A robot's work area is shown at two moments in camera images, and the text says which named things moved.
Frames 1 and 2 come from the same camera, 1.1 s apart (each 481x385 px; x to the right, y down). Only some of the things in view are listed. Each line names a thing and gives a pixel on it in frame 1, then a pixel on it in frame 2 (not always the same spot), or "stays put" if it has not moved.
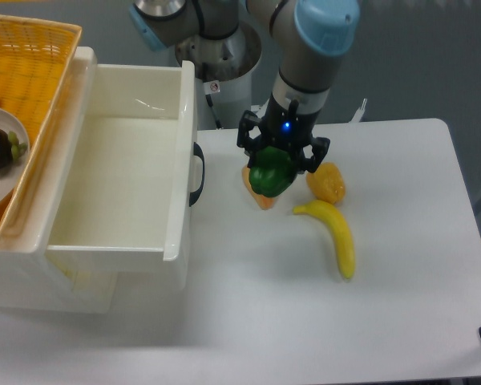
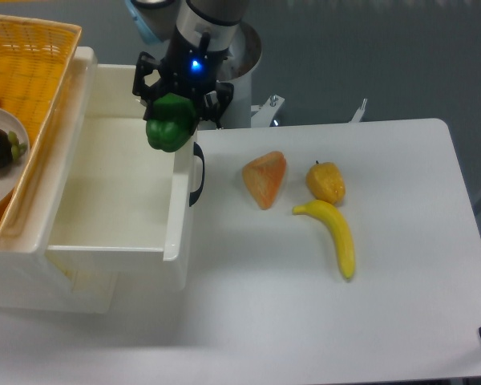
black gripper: [283, 127] → [184, 70]
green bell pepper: [272, 171] → [172, 119]
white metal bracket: [357, 115] stays put
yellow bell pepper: [327, 183] stays put
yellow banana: [341, 229] stays put
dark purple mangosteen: [1, 149] stays put
